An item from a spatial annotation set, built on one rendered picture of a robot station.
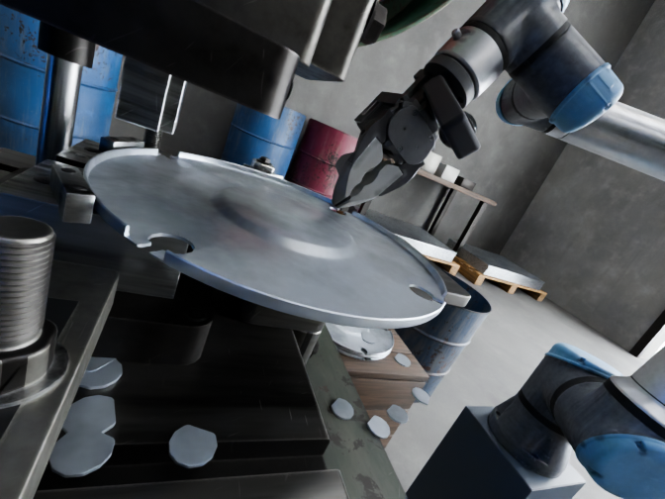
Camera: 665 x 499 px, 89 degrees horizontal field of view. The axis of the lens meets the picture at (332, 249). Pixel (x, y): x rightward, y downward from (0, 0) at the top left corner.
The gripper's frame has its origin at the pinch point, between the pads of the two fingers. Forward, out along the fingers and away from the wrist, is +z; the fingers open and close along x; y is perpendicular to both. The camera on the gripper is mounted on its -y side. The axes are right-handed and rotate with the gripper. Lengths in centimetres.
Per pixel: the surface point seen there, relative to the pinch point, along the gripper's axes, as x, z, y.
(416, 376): -67, 18, 18
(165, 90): 20.9, 3.9, -12.0
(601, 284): -416, -159, 163
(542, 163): -356, -251, 304
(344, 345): -47, 25, 26
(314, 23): 18.2, -4.1, -17.3
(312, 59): 16.6, -3.5, -14.8
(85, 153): 22.0, 11.9, -6.4
